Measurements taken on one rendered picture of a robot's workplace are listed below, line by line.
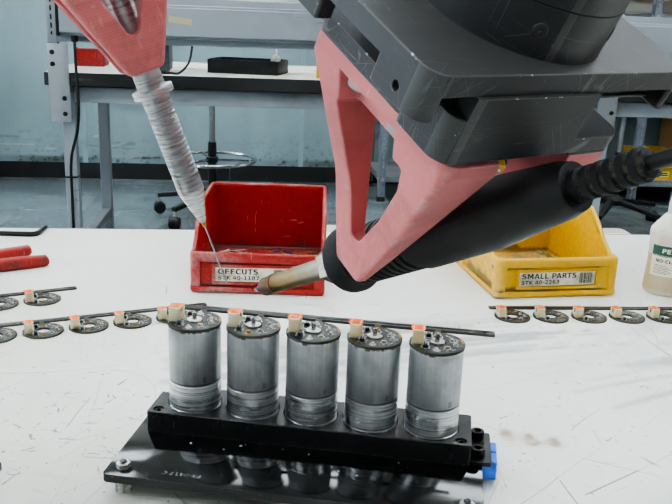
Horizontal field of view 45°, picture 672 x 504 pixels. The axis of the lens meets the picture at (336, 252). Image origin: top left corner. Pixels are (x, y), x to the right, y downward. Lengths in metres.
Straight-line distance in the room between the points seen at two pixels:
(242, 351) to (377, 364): 0.06
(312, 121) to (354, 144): 4.49
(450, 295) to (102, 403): 0.29
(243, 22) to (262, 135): 2.22
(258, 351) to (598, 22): 0.22
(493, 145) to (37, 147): 4.73
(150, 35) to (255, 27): 2.26
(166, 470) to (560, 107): 0.23
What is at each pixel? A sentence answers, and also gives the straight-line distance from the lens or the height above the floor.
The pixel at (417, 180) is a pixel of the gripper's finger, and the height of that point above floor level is 0.91.
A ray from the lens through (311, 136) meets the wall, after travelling 4.76.
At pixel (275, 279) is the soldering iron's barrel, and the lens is 0.33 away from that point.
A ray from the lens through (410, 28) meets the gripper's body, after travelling 0.20.
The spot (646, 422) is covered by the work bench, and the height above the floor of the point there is 0.75.
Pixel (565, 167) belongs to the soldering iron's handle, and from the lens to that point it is 0.22.
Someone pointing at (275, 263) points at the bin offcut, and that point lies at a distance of 0.59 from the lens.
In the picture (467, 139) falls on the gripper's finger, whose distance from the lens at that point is 0.20.
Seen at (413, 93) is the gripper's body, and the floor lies 0.93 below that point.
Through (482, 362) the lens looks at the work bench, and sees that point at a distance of 0.51.
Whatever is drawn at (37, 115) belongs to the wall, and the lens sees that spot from 4.88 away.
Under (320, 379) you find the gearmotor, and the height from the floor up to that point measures 0.79.
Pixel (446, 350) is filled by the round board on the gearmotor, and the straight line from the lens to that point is 0.36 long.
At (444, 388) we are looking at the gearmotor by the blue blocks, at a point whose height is 0.80.
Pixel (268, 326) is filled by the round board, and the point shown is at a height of 0.81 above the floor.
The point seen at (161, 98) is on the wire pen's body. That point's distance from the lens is 0.33.
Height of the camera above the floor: 0.95
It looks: 16 degrees down
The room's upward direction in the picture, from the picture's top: 2 degrees clockwise
